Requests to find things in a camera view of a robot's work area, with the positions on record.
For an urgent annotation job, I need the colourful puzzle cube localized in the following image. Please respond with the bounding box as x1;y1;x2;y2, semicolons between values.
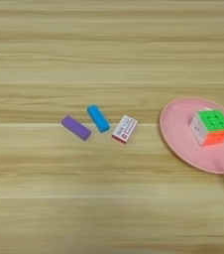
189;108;224;148

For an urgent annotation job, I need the pink round plate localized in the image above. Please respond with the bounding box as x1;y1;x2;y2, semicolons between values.
159;96;224;176

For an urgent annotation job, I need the white red eraser box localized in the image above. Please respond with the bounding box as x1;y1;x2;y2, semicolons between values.
111;114;139;145

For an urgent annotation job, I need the blue eraser block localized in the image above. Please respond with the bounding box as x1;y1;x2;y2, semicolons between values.
85;103;112;134

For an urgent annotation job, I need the purple eraser block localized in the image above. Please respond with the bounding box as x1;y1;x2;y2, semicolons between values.
60;114;93;142

